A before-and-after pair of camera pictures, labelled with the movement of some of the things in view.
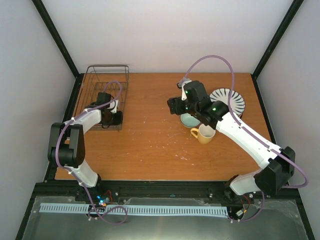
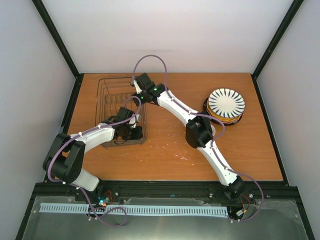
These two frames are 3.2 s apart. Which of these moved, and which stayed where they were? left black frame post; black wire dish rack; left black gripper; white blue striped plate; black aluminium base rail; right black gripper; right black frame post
Moved: left black gripper; right black gripper; black wire dish rack
Stayed: left black frame post; right black frame post; black aluminium base rail; white blue striped plate
